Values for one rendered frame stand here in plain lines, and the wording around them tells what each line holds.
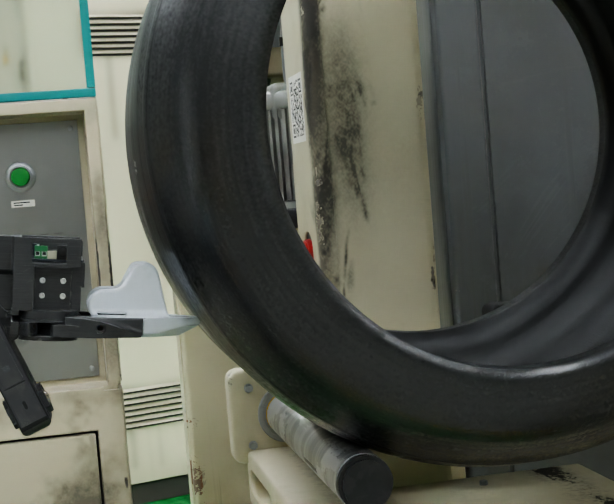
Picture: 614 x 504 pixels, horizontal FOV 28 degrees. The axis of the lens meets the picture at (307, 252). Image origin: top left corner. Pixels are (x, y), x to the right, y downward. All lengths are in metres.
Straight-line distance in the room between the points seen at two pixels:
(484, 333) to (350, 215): 0.20
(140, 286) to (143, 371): 3.72
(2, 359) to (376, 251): 0.49
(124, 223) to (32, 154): 3.02
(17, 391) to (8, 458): 0.64
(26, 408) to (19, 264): 0.11
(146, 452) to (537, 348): 3.59
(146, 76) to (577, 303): 0.54
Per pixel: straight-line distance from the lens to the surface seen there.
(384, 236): 1.35
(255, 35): 0.93
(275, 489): 1.16
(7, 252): 1.01
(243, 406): 1.31
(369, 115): 1.35
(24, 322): 1.00
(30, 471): 1.65
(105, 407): 1.64
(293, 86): 1.41
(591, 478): 1.37
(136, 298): 1.02
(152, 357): 4.74
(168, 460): 4.81
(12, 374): 1.01
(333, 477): 1.00
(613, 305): 1.29
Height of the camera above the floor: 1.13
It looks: 3 degrees down
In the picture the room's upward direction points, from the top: 5 degrees counter-clockwise
